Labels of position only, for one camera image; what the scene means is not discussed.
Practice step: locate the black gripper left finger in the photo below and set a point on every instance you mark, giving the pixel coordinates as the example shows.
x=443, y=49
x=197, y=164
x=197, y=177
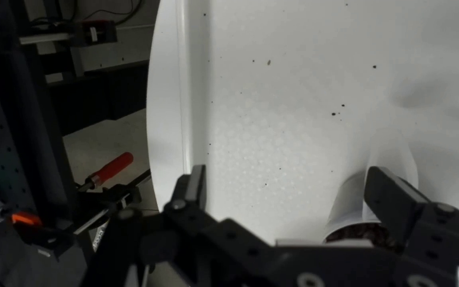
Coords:
x=191, y=185

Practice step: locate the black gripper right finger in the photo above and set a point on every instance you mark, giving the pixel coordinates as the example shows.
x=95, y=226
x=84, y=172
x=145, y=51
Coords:
x=393, y=207

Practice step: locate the clear plastic measuring container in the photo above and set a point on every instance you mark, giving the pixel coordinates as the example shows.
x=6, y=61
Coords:
x=345, y=207

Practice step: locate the white plastic tray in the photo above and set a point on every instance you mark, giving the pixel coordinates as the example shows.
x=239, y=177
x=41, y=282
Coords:
x=293, y=105

